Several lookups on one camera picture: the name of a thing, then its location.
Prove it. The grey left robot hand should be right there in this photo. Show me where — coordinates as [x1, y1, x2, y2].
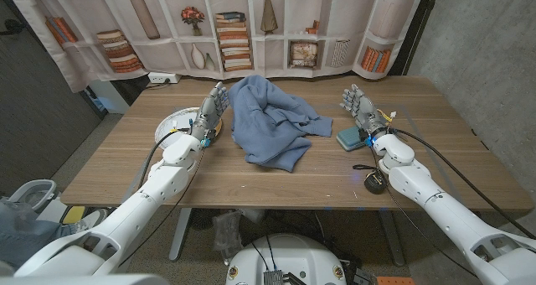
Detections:
[190, 81, 230, 146]

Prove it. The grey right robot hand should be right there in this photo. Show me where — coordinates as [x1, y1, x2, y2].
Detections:
[339, 83, 389, 139]

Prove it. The blue hoodie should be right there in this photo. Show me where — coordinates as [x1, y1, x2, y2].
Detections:
[228, 74, 334, 173]

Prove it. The white gold-rimmed paper plate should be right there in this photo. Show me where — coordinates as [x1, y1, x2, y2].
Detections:
[154, 106, 223, 150]

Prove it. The teal soap box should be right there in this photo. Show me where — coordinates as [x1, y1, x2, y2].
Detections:
[335, 125, 369, 153]

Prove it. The orange box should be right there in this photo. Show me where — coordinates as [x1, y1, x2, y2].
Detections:
[376, 276, 415, 285]

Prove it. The white power strip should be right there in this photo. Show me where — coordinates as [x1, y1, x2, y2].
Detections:
[147, 71, 182, 85]

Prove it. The black tape measure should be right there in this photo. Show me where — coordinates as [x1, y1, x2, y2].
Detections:
[352, 163, 389, 195]

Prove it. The printed bookshelf backdrop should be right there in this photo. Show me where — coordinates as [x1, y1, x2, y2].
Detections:
[8, 0, 428, 94]

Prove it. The black backdrop stand pole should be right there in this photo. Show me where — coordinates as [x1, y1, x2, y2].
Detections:
[387, 0, 441, 77]

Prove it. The clear plastic bag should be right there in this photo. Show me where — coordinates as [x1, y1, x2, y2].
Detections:
[211, 211, 244, 261]

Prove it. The grey table leg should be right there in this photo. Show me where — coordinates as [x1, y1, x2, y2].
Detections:
[168, 208, 193, 263]
[379, 209, 405, 267]

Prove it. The grey white sneaker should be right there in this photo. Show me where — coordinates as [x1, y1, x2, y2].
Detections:
[78, 208, 111, 232]

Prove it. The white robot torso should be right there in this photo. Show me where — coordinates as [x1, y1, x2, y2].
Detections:
[225, 233, 348, 285]

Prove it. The person leg in jeans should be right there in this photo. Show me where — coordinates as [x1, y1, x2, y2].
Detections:
[0, 199, 79, 270]

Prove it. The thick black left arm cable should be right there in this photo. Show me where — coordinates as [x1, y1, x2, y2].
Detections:
[137, 127, 192, 189]

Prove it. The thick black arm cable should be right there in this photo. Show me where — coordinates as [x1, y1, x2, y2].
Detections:
[137, 127, 192, 189]
[393, 127, 536, 240]

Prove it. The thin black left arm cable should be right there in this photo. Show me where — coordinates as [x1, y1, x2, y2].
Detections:
[119, 148, 206, 267]

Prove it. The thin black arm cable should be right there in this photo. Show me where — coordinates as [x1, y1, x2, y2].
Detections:
[368, 146, 478, 277]
[119, 148, 206, 267]

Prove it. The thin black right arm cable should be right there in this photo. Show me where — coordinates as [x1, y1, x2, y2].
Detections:
[368, 146, 478, 277]

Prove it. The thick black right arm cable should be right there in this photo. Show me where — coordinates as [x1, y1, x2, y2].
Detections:
[393, 127, 536, 240]

